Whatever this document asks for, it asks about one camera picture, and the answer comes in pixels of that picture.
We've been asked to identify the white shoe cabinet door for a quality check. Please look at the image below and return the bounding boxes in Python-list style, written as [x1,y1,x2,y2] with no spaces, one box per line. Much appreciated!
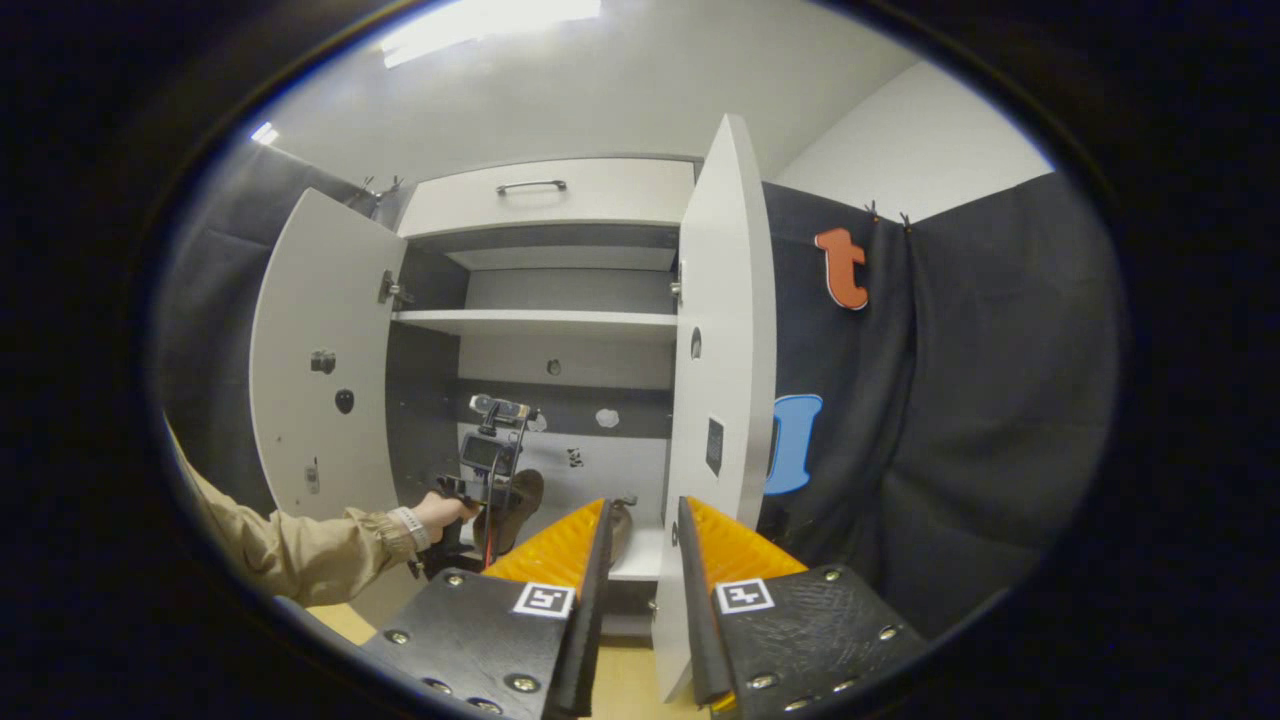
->
[652,113,779,704]
[248,187,431,631]

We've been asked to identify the white cabinet shelf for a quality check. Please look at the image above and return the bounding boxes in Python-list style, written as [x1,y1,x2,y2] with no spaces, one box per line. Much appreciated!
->
[392,308,681,346]

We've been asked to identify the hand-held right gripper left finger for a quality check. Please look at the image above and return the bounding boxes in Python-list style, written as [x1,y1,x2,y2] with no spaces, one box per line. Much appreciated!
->
[360,497,613,720]

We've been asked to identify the white shoe cabinet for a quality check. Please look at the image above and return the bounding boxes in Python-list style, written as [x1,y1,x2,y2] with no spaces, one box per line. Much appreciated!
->
[385,155,701,641]

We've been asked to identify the white wristband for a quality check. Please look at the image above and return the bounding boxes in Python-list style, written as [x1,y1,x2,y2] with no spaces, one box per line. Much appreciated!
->
[387,505,433,553]

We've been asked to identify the white cabinet drawer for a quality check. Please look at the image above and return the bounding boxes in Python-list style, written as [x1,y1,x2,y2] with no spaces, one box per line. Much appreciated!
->
[397,157,698,239]

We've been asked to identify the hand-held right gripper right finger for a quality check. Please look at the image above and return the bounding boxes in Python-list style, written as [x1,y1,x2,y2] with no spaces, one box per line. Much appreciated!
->
[677,495,929,720]

